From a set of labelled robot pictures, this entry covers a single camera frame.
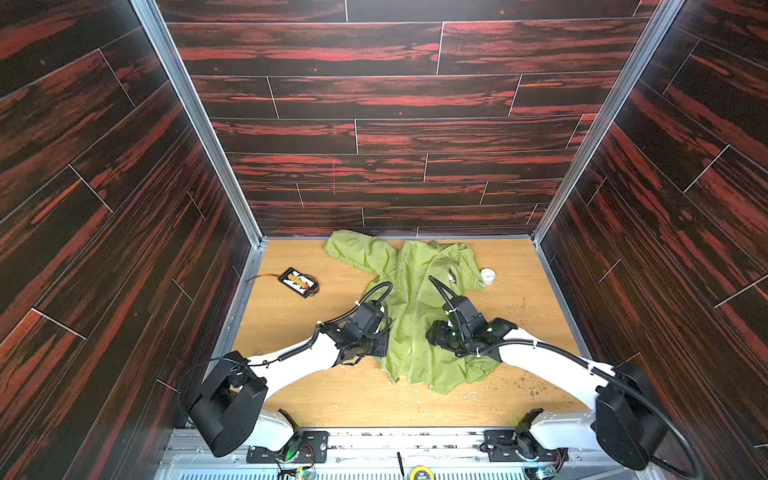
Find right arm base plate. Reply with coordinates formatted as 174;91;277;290
479;429;568;463

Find black battery pack with wires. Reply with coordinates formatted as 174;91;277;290
245;267;320;299

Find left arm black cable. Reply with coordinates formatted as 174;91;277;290
176;281;394;397

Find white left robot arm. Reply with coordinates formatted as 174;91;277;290
183;327;389;458

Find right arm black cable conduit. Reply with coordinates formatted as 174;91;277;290
427;275;706;480

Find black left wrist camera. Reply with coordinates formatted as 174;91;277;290
342;302;385;338

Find green Snoopy zip jacket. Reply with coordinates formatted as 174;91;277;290
324;230;499;394

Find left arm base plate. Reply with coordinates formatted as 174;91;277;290
246;430;330;465

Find yellow tape measure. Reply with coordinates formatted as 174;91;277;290
408;466;435;480

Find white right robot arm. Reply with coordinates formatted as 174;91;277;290
426;318;669;471

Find white sticker tape roll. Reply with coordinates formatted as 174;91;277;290
480;268;497;286

